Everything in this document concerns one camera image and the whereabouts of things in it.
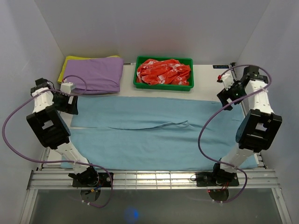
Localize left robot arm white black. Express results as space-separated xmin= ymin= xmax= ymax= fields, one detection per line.
xmin=26 ymin=78 xmax=99 ymax=187

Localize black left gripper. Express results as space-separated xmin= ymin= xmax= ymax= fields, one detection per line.
xmin=52 ymin=90 xmax=78 ymax=115

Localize folded yellow trousers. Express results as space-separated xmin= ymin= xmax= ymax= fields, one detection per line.
xmin=57 ymin=56 xmax=124 ymax=83

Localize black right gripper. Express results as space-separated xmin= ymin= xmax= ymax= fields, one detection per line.
xmin=217 ymin=80 xmax=247 ymax=111

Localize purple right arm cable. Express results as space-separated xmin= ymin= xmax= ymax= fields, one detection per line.
xmin=198 ymin=64 xmax=272 ymax=203

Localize light blue trousers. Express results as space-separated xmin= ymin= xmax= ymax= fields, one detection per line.
xmin=70 ymin=96 xmax=244 ymax=171

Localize green plastic bin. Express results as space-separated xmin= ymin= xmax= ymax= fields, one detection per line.
xmin=133 ymin=56 xmax=194 ymax=91

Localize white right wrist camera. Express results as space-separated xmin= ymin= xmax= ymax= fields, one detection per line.
xmin=217 ymin=73 xmax=235 ymax=91

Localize folded purple trousers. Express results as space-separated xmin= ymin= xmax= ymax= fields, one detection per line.
xmin=57 ymin=56 xmax=124 ymax=94

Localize aluminium table edge rail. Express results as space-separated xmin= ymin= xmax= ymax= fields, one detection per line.
xmin=27 ymin=168 xmax=280 ymax=190

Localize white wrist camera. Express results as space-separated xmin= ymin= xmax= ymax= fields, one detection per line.
xmin=217 ymin=73 xmax=235 ymax=91
xmin=60 ymin=80 xmax=75 ymax=94

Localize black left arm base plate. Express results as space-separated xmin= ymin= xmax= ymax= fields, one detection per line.
xmin=71 ymin=172 xmax=114 ymax=188

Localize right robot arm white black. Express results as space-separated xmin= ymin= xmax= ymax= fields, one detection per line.
xmin=211 ymin=65 xmax=282 ymax=185

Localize dark label on table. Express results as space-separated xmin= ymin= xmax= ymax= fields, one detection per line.
xmin=213 ymin=65 xmax=229 ymax=69

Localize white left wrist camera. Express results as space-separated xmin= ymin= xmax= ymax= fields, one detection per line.
xmin=60 ymin=80 xmax=75 ymax=94

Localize red white patterned trousers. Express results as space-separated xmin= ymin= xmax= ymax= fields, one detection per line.
xmin=135 ymin=59 xmax=191 ymax=86

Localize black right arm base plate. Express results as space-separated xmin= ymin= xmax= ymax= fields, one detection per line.
xmin=195 ymin=172 xmax=239 ymax=187

